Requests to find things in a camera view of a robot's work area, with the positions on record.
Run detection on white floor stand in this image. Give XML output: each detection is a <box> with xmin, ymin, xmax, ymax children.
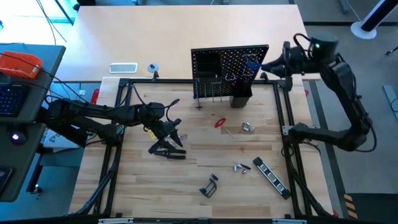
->
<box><xmin>349</xmin><ymin>0</ymin><xmax>398</xmax><ymax>40</ymax></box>

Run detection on yellow black hazard tape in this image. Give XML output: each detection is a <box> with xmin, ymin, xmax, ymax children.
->
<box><xmin>343</xmin><ymin>193</ymin><xmax>359</xmax><ymax>220</ymax></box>

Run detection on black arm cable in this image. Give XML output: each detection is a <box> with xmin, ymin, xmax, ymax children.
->
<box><xmin>292</xmin><ymin>32</ymin><xmax>313</xmax><ymax>52</ymax></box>
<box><xmin>123</xmin><ymin>83</ymin><xmax>182</xmax><ymax>124</ymax></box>

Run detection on orange plastic case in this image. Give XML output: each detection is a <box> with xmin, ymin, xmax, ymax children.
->
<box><xmin>0</xmin><ymin>50</ymin><xmax>44</xmax><ymax>80</ymax></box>

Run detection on white smartphone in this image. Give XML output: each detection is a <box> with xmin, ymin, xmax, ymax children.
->
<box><xmin>109</xmin><ymin>62</ymin><xmax>139</xmax><ymax>75</ymax></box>

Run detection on black keyboard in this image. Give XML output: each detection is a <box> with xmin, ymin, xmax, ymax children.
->
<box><xmin>0</xmin><ymin>83</ymin><xmax>31</xmax><ymax>118</ymax></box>

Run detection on chrome curved wire hook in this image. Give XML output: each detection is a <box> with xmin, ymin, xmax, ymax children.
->
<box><xmin>243</xmin><ymin>54</ymin><xmax>258</xmax><ymax>76</ymax></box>

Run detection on black wire stripper pliers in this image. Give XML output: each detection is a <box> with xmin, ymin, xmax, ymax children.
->
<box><xmin>153</xmin><ymin>148</ymin><xmax>188</xmax><ymax>161</ymax></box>

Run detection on black metal peg board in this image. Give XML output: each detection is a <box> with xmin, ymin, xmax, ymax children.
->
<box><xmin>190</xmin><ymin>44</ymin><xmax>270</xmax><ymax>110</ymax></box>

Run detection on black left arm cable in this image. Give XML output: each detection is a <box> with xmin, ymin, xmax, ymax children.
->
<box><xmin>123</xmin><ymin>83</ymin><xmax>182</xmax><ymax>124</ymax></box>

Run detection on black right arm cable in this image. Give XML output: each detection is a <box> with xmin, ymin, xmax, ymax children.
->
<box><xmin>292</xmin><ymin>32</ymin><xmax>313</xmax><ymax>52</ymax></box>

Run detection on black spirit level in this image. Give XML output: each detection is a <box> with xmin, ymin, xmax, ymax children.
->
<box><xmin>252</xmin><ymin>156</ymin><xmax>292</xmax><ymax>200</ymax></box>

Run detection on white paper sheet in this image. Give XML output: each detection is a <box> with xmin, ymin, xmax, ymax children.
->
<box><xmin>42</xmin><ymin>128</ymin><xmax>83</xmax><ymax>149</ymax></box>

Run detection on light wooden table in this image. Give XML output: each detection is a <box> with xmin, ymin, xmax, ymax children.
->
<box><xmin>55</xmin><ymin>4</ymin><xmax>322</xmax><ymax>83</ymax></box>

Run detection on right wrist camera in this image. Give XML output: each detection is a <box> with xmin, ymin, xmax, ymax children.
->
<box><xmin>290</xmin><ymin>45</ymin><xmax>309</xmax><ymax>63</ymax></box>

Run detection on black storage bin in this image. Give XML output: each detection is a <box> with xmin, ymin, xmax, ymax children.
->
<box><xmin>195</xmin><ymin>52</ymin><xmax>223</xmax><ymax>80</ymax></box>

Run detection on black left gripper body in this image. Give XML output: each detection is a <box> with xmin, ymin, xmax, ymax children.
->
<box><xmin>151</xmin><ymin>117</ymin><xmax>184</xmax><ymax>144</ymax></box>

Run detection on white bracket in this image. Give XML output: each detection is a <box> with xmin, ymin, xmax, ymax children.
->
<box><xmin>271</xmin><ymin>218</ymin><xmax>308</xmax><ymax>224</ymax></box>
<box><xmin>98</xmin><ymin>217</ymin><xmax>135</xmax><ymax>224</ymax></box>

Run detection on grey side desk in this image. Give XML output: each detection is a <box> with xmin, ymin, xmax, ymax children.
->
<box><xmin>0</xmin><ymin>42</ymin><xmax>67</xmax><ymax>203</ymax></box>

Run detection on black right elbow cable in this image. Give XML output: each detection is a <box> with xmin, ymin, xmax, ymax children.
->
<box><xmin>354</xmin><ymin>123</ymin><xmax>378</xmax><ymax>153</ymax></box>

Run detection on black aluminium table frame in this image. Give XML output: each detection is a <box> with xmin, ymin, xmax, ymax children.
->
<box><xmin>67</xmin><ymin>77</ymin><xmax>336</xmax><ymax>224</ymax></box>

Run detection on black tool holder cup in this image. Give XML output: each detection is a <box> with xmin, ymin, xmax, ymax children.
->
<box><xmin>229</xmin><ymin>79</ymin><xmax>253</xmax><ymax>109</ymax></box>

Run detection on black computer mouse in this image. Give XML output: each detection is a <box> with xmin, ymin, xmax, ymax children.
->
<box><xmin>8</xmin><ymin>129</ymin><xmax>29</xmax><ymax>146</ymax></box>

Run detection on black screw clamp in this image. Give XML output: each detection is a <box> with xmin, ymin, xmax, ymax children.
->
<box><xmin>199</xmin><ymin>174</ymin><xmax>219</xmax><ymax>198</ymax></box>

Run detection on grey metal bar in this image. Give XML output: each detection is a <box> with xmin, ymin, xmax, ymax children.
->
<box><xmin>382</xmin><ymin>84</ymin><xmax>398</xmax><ymax>123</ymax></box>

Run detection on black flat device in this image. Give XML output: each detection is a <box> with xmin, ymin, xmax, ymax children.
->
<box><xmin>0</xmin><ymin>166</ymin><xmax>14</xmax><ymax>198</ymax></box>

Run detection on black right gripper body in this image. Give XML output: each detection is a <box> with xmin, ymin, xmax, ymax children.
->
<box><xmin>275</xmin><ymin>41</ymin><xmax>312</xmax><ymax>93</ymax></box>

